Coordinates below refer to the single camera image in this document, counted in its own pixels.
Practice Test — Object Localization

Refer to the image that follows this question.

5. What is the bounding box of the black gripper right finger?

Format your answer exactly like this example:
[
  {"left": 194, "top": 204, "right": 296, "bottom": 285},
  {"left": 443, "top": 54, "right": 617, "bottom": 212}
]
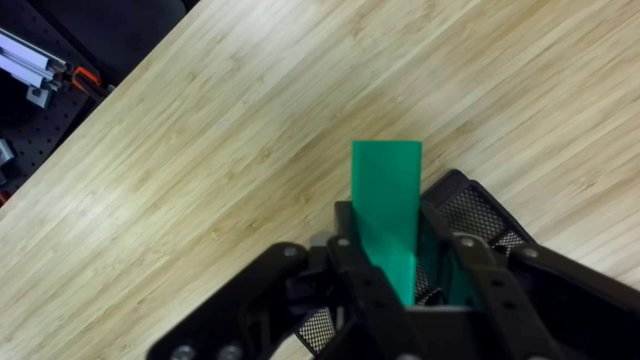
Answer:
[{"left": 418, "top": 198, "right": 640, "bottom": 360}]

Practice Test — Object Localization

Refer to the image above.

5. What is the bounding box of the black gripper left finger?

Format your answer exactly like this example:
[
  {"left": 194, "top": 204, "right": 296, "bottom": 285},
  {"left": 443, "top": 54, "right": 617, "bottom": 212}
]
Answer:
[{"left": 144, "top": 198, "right": 429, "bottom": 360}]

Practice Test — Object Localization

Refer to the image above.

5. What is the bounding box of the green rectangular block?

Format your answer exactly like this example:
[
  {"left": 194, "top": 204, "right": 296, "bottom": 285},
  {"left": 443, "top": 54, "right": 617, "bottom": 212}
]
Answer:
[{"left": 351, "top": 138, "right": 485, "bottom": 310}]

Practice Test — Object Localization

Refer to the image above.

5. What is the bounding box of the black mesh box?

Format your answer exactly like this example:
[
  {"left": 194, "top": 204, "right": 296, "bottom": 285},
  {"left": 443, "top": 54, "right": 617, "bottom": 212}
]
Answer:
[{"left": 293, "top": 169, "right": 544, "bottom": 356}]

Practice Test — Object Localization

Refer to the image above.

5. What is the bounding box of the silver aluminium extrusion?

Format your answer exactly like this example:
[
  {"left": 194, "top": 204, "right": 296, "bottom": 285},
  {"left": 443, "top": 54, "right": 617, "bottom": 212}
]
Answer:
[{"left": 0, "top": 27, "right": 70, "bottom": 111}]

